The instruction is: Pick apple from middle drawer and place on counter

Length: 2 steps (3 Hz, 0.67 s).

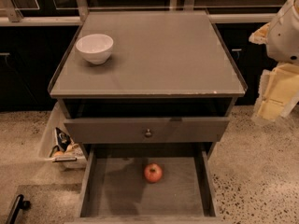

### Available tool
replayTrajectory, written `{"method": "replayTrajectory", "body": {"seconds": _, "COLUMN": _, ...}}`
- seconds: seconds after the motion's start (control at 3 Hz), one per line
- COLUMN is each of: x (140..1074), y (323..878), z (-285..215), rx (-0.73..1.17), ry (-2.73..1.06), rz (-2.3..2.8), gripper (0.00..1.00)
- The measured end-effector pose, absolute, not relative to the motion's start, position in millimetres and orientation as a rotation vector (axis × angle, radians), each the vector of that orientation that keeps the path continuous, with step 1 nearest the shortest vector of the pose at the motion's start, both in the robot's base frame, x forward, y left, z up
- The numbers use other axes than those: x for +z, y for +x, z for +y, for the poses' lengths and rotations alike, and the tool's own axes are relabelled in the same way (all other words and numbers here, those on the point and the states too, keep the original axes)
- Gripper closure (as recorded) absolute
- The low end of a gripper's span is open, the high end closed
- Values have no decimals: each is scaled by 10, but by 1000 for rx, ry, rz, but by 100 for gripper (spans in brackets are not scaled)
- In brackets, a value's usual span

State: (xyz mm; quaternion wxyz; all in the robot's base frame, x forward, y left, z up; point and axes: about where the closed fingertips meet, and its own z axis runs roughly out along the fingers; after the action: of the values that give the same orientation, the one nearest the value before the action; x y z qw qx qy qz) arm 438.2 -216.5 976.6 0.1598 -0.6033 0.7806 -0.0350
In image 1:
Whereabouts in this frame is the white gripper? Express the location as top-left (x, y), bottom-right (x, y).
top-left (249, 0), bottom-right (299, 122)

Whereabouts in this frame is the red apple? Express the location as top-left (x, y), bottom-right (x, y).
top-left (143, 162), bottom-right (163, 183)

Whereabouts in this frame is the grey drawer cabinet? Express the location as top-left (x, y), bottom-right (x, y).
top-left (47, 10), bottom-right (249, 224)

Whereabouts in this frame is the upper drawer with knob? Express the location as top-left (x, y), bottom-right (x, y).
top-left (64, 117), bottom-right (229, 144)

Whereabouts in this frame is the open middle drawer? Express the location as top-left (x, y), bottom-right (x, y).
top-left (66, 144), bottom-right (225, 224)

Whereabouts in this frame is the white ceramic bowl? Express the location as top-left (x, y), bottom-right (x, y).
top-left (76, 34), bottom-right (114, 64)

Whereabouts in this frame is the dark snack bag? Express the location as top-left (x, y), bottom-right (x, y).
top-left (55, 127), bottom-right (71, 151)

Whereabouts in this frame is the clear plastic bin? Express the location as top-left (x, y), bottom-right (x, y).
top-left (38, 103), bottom-right (86, 169)

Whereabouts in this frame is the orange fruit in bin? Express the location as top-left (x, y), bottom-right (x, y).
top-left (53, 151), bottom-right (64, 157)

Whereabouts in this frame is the metal railing frame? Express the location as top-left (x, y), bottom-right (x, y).
top-left (0, 0), bottom-right (287, 23)

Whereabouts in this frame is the black handle bottom left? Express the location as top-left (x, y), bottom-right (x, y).
top-left (5, 194), bottom-right (31, 224)

